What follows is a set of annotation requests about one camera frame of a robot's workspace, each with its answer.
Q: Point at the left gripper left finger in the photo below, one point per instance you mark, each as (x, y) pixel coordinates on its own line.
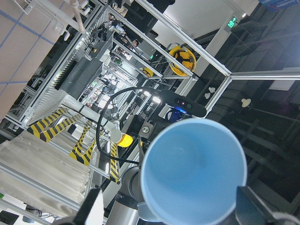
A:
(91, 211)

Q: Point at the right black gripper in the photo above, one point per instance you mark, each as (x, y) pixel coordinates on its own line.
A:
(136, 126)

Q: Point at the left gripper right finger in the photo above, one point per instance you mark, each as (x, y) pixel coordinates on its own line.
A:
(250, 209)

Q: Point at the light blue ikea cup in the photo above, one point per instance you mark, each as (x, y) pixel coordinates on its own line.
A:
(191, 171)

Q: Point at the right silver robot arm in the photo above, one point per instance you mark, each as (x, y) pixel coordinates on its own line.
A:
(129, 196)

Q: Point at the yellow hard hat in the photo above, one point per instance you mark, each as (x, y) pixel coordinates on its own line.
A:
(147, 72)
(185, 57)

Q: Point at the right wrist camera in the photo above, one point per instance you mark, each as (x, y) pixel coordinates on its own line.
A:
(182, 103)

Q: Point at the white wire cup rack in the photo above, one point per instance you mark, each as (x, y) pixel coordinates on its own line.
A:
(48, 9)

